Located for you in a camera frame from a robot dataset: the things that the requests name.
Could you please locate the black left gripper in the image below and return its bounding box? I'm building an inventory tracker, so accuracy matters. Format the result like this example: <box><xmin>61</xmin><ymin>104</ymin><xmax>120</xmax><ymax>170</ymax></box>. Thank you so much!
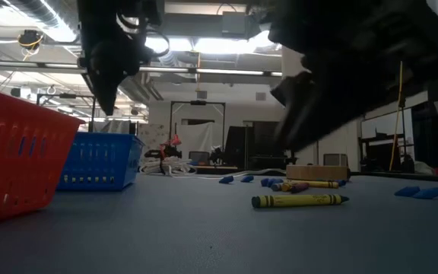
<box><xmin>78</xmin><ymin>36</ymin><xmax>154</xmax><ymax>116</ymax></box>

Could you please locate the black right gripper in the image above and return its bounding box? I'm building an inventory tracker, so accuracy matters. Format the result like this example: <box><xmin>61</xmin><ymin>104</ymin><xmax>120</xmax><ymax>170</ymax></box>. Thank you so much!
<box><xmin>268</xmin><ymin>0</ymin><xmax>438</xmax><ymax>151</ymax></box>

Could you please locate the purple crayon pink wrapper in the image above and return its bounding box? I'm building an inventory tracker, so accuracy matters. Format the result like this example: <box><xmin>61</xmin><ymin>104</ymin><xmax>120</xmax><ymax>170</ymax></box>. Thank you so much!
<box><xmin>290</xmin><ymin>182</ymin><xmax>311</xmax><ymax>194</ymax></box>

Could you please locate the green crayon yellow wrapper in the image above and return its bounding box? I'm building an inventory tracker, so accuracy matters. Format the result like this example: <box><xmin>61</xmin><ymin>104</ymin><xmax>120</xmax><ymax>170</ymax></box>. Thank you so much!
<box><xmin>251</xmin><ymin>193</ymin><xmax>351</xmax><ymax>209</ymax></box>

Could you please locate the white shade wooden base lamp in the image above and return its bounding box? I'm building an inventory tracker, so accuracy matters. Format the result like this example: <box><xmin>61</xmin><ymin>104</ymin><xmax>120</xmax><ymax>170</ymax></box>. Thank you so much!
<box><xmin>281</xmin><ymin>45</ymin><xmax>351</xmax><ymax>182</ymax></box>

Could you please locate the blue slotted plastic basket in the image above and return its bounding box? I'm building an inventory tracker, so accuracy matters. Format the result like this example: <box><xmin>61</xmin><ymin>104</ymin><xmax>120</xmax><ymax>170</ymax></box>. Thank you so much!
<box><xmin>56</xmin><ymin>132</ymin><xmax>146</xmax><ymax>193</ymax></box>

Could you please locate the red and black device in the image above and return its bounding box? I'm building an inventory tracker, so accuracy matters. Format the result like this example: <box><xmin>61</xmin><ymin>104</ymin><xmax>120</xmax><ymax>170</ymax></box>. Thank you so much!
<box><xmin>144</xmin><ymin>134</ymin><xmax>184</xmax><ymax>161</ymax></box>

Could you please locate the white board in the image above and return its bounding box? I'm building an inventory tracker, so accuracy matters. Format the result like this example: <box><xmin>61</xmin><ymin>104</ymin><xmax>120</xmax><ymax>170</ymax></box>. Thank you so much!
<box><xmin>361</xmin><ymin>108</ymin><xmax>414</xmax><ymax>140</ymax></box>

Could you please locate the ceiling light tube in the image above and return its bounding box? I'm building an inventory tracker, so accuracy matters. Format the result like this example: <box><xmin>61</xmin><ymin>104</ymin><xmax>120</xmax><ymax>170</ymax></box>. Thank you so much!
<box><xmin>138</xmin><ymin>66</ymin><xmax>283</xmax><ymax>77</ymax></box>

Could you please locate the ceiling light panel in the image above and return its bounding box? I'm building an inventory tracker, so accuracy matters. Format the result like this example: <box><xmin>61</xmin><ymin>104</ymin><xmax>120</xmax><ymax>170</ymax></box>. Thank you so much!
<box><xmin>142</xmin><ymin>30</ymin><xmax>281</xmax><ymax>56</ymax></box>

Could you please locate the white hanging sheet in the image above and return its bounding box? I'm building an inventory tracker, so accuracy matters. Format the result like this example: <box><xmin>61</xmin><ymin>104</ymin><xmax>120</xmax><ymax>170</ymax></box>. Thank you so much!
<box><xmin>176</xmin><ymin>121</ymin><xmax>215</xmax><ymax>158</ymax></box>

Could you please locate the grey overhead box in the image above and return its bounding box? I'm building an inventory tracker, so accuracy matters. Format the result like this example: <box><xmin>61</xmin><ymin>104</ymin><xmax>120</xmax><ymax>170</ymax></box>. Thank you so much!
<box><xmin>221</xmin><ymin>10</ymin><xmax>249</xmax><ymax>37</ymax></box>

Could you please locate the red slotted plastic basket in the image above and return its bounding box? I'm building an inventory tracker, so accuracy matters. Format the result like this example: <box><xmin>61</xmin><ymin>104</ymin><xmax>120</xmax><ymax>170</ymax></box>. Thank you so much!
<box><xmin>0</xmin><ymin>85</ymin><xmax>87</xmax><ymax>227</ymax></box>

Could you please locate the blue-grey table mat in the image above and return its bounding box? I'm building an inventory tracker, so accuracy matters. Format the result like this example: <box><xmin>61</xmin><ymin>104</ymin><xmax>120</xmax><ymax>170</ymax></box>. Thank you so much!
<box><xmin>0</xmin><ymin>173</ymin><xmax>438</xmax><ymax>274</ymax></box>

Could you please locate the black rig frame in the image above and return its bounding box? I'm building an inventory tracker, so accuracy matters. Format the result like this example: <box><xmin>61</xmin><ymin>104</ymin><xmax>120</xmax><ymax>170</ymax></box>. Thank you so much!
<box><xmin>36</xmin><ymin>93</ymin><xmax>97</xmax><ymax>132</ymax></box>

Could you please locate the black gantry frame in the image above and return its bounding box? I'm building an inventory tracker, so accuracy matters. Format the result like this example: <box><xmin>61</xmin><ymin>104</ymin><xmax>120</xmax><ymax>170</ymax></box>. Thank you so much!
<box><xmin>168</xmin><ymin>100</ymin><xmax>227</xmax><ymax>163</ymax></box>

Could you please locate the ceiling cable reel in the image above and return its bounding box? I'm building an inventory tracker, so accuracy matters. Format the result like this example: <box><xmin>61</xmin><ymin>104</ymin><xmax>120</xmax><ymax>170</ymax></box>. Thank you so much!
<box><xmin>16</xmin><ymin>29</ymin><xmax>46</xmax><ymax>51</ymax></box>

